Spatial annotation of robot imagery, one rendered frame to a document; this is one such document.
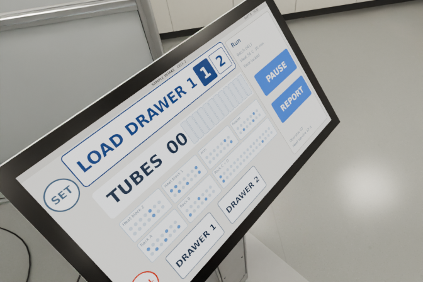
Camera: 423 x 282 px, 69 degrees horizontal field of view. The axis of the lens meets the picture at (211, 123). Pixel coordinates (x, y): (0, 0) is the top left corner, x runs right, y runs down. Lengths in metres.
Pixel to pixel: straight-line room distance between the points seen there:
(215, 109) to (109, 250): 0.25
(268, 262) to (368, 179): 0.69
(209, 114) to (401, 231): 1.36
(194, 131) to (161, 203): 0.12
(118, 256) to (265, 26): 0.44
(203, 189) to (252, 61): 0.24
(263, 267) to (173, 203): 1.06
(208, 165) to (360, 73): 1.96
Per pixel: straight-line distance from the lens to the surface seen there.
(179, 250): 0.49
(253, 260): 1.49
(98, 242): 0.45
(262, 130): 0.54
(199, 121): 0.48
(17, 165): 0.43
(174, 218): 0.47
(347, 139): 1.93
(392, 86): 2.32
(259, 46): 0.57
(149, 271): 0.48
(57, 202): 0.43
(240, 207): 0.52
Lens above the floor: 1.47
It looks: 49 degrees down
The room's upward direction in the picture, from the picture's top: 9 degrees counter-clockwise
